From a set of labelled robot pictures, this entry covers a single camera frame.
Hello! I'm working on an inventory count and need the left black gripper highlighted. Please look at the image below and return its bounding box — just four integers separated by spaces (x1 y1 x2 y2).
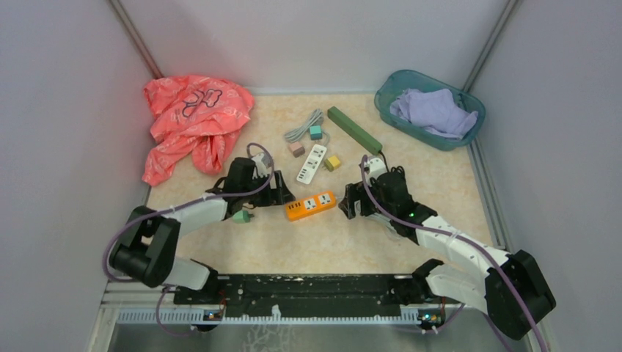
241 169 295 207

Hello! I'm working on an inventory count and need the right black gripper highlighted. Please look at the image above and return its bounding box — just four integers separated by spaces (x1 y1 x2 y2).
339 179 395 219

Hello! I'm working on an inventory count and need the orange power strip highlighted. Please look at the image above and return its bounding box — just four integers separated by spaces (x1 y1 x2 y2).
285 191 337 221

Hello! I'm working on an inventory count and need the green plug adapter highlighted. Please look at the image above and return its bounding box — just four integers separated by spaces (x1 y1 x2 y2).
232 210 254 224

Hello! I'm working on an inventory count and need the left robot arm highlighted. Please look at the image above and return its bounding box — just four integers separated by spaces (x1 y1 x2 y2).
103 157 295 304

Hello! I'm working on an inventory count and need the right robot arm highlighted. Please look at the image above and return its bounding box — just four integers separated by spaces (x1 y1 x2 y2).
338 166 557 340

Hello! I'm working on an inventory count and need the yellow plug adapter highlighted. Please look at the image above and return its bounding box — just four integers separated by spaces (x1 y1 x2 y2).
324 155 341 172

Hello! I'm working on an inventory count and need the teal plug adapter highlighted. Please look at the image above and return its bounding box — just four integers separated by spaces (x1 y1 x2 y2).
308 125 323 141

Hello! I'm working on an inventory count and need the white power strip with USB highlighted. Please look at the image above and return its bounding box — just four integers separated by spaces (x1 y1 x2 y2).
296 144 327 185

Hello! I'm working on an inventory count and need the green power strip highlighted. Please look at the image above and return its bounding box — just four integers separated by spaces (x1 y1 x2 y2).
327 106 383 155

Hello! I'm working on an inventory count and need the pink patterned cloth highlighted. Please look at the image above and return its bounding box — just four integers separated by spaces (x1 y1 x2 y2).
142 75 255 186

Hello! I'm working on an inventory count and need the lavender cloth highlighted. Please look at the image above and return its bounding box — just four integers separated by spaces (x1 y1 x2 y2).
389 89 479 140

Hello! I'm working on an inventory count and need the teal plastic basket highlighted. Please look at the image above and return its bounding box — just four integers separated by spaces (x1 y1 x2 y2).
374 70 486 151

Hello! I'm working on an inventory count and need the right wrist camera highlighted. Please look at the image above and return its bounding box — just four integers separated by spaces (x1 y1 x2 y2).
363 157 387 182

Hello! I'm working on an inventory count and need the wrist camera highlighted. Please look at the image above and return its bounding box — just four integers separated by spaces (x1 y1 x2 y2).
251 152 272 178
363 157 387 182

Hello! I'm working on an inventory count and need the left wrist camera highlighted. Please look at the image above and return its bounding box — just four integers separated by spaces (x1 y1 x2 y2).
251 152 272 178

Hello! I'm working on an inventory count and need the grey coiled cable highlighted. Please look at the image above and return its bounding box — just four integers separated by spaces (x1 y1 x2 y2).
283 109 325 144

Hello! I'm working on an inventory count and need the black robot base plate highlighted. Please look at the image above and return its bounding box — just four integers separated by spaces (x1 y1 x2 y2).
174 274 443 318

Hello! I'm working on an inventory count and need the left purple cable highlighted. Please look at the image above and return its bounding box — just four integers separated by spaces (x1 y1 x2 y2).
100 142 276 338

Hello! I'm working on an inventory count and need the aluminium front rail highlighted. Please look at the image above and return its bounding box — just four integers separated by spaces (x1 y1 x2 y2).
101 283 460 326

